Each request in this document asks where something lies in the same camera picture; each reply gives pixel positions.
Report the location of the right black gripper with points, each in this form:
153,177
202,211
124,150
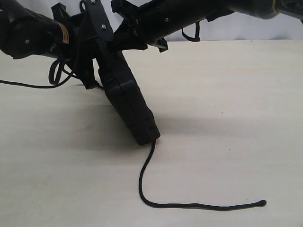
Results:
151,22

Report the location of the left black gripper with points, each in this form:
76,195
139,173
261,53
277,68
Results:
74,60

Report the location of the black plastic carry case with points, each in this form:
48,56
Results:
124,94

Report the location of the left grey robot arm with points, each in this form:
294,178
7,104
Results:
24,33

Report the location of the white backdrop curtain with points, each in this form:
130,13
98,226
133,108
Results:
236,26

